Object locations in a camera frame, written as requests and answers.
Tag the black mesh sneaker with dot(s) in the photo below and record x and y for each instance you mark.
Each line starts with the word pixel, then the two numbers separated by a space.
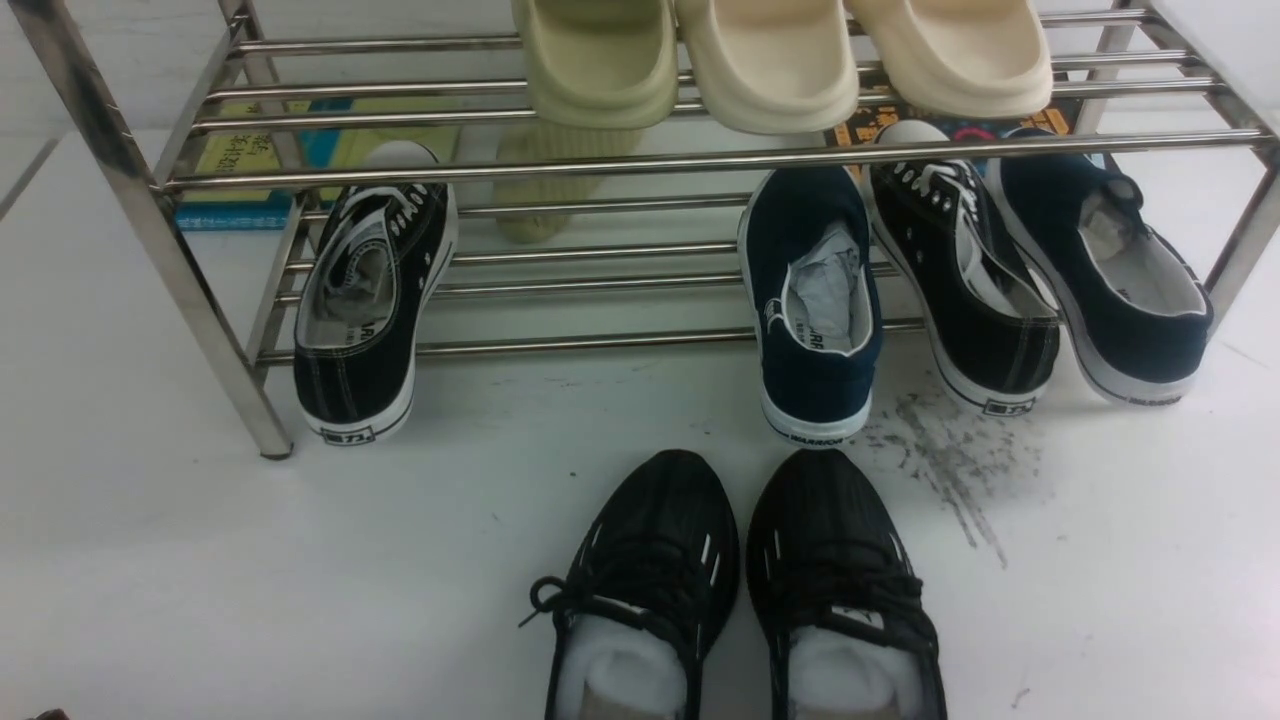
pixel 649 590
pixel 837 599

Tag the stainless steel shoe rack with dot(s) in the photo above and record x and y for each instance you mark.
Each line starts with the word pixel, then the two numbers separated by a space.
pixel 1141 51

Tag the navy Warrior sneaker left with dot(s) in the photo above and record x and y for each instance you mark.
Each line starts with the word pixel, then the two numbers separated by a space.
pixel 804 256

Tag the navy warrior sneaker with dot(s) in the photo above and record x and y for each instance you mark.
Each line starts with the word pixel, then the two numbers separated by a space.
pixel 804 256
pixel 1138 317

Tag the black canvas sneaker left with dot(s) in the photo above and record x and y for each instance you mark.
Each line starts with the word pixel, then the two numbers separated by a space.
pixel 384 250

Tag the black canvas sneaker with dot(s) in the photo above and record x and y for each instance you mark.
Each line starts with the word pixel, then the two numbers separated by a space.
pixel 384 250
pixel 994 335

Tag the cream foam slipper left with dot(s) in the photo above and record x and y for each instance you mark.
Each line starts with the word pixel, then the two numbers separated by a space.
pixel 771 67

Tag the cream foam slipper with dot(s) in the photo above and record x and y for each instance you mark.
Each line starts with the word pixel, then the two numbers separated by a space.
pixel 968 59
pixel 771 67

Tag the dark colourful book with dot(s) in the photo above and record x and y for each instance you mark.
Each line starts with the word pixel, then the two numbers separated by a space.
pixel 898 122

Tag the black canvas sneaker right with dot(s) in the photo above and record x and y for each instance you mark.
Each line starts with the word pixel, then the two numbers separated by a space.
pixel 994 335

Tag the cream foam slipper right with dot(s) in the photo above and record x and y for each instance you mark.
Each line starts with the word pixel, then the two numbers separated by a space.
pixel 968 59

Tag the navy Warrior sneaker right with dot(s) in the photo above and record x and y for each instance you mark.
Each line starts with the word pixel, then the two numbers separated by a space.
pixel 1138 317

